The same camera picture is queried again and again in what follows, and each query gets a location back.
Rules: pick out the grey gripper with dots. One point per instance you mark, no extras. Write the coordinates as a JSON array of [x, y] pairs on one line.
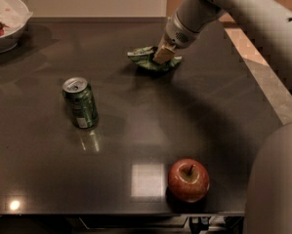
[[179, 34]]

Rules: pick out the white bowl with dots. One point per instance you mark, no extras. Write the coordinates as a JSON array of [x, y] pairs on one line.
[[11, 38]]

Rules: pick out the green soda can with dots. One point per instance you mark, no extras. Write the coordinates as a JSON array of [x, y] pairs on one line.
[[78, 96]]

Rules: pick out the white napkin in bowl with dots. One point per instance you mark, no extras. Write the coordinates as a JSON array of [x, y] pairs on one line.
[[14, 13]]

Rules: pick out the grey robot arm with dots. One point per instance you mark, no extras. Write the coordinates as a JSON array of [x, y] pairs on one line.
[[269, 25]]

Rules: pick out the green jalapeno chip bag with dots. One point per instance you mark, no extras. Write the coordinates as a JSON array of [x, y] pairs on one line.
[[143, 57]]

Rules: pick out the red apple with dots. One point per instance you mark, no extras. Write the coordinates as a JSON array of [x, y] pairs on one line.
[[188, 180]]

